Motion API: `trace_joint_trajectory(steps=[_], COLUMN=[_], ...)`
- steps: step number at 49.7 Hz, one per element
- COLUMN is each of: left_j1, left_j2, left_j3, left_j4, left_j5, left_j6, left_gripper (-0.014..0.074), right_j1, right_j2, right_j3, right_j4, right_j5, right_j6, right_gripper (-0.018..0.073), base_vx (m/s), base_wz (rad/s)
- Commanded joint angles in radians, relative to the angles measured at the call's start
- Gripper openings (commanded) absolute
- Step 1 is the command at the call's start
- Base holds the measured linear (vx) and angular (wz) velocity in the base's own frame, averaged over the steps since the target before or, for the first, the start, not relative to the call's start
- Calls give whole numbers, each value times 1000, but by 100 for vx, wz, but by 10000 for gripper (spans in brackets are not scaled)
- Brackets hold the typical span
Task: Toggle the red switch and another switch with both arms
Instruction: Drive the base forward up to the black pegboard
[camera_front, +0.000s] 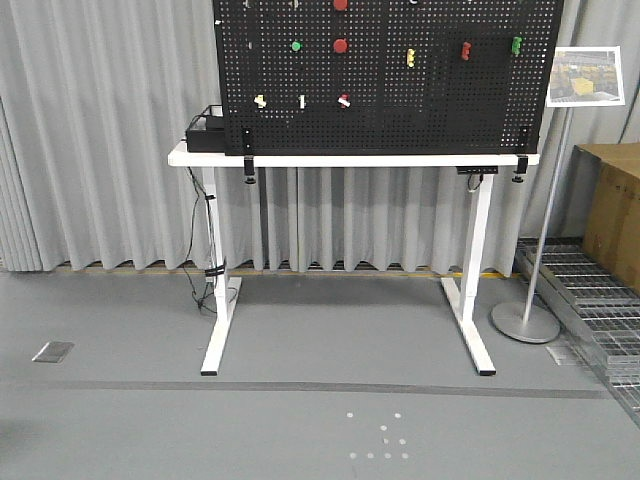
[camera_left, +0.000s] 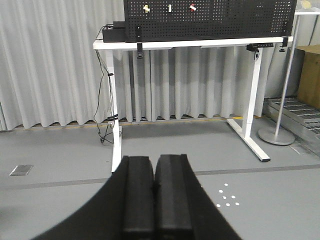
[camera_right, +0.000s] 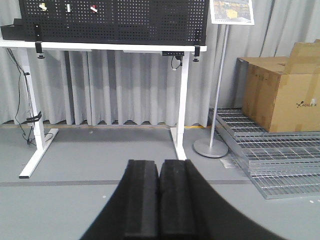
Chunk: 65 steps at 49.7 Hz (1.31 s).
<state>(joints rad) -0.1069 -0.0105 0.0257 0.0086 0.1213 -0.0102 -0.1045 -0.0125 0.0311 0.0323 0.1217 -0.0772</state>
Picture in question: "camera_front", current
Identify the red toggle switch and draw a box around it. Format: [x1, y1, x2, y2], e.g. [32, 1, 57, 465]
[338, 93, 351, 108]

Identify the white standing desk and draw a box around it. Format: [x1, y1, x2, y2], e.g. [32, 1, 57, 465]
[168, 141, 540, 376]

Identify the black box on desk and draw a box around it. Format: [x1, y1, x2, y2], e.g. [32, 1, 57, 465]
[185, 105, 226, 153]

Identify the desk height control panel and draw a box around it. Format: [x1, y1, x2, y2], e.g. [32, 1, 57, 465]
[456, 165, 498, 175]

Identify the black perforated pegboard panel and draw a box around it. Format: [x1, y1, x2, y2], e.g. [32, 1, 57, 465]
[212, 1, 564, 155]

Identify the lower red mushroom button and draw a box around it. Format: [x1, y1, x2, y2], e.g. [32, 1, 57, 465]
[332, 38, 349, 54]

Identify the red mushroom button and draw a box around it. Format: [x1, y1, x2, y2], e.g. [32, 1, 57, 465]
[333, 0, 348, 11]
[332, 38, 349, 54]

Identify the silver sign stand pole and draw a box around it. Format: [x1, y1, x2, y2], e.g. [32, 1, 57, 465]
[491, 107, 574, 344]

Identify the upper red mushroom button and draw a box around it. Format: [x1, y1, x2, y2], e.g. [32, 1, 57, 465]
[333, 0, 348, 11]

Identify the metal floor plate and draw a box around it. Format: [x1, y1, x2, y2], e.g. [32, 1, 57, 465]
[32, 341, 74, 364]

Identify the brown cardboard box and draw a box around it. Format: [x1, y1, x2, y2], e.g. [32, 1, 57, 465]
[579, 143, 639, 291]

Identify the metal floor grating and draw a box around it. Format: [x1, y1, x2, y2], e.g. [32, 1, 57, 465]
[534, 239, 639, 423]

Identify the framed photo sign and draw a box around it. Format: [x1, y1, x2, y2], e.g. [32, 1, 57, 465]
[546, 46, 625, 108]

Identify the left black clamp bracket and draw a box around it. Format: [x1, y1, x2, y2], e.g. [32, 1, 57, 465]
[242, 128, 256, 185]

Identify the black clamp bracket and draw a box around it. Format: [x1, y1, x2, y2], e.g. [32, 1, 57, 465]
[512, 126, 529, 184]
[242, 128, 256, 185]

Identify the black power cable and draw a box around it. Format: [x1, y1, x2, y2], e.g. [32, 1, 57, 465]
[181, 166, 238, 315]

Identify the yellow toggle switch lower left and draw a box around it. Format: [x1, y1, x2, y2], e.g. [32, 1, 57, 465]
[254, 95, 267, 108]

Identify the yellow switch right panel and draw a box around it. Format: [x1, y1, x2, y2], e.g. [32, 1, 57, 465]
[406, 48, 415, 68]

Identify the right black clamp bracket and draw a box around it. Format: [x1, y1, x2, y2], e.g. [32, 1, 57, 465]
[512, 126, 529, 184]

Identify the red switch right panel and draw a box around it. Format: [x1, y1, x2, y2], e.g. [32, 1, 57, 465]
[461, 42, 472, 61]

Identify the green switch right panel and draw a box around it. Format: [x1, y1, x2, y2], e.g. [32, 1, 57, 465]
[511, 36, 523, 56]

